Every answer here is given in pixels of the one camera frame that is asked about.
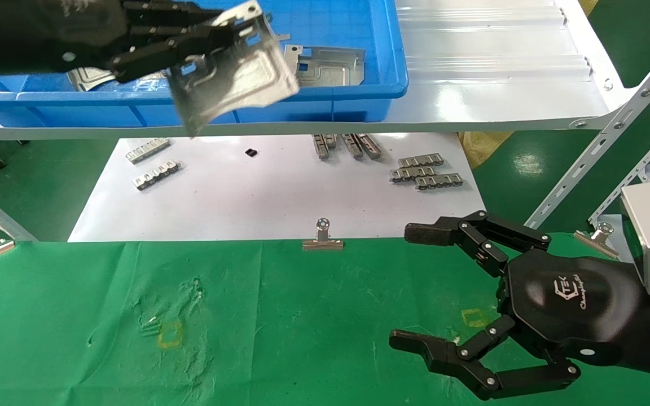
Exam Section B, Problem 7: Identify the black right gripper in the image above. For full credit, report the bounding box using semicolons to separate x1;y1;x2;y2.
388;210;643;401

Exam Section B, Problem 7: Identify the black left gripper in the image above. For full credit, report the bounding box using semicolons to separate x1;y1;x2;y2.
20;0;242;84

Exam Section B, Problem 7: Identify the stamped sheet metal bracket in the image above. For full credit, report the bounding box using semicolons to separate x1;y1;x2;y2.
166;0;302;138
67;67;169;92

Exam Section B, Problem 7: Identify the yellow woven bag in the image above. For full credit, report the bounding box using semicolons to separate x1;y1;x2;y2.
459;131;513;170

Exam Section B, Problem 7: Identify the blue plastic bin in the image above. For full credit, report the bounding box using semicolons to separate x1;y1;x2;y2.
0;0;409;128

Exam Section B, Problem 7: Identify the white floor board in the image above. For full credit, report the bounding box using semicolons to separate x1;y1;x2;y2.
68;133;489;243

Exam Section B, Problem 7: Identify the green table cloth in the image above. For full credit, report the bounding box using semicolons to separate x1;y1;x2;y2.
0;232;650;406

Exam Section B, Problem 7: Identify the white shelf board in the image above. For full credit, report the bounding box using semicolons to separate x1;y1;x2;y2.
0;0;639;141

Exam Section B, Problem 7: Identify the white slotted angle rail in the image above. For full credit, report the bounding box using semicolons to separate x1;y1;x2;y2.
525;31;650;230
587;110;650;226

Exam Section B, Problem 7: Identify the flat sheet metal bracket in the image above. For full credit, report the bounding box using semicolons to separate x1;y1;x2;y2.
283;44;366;87

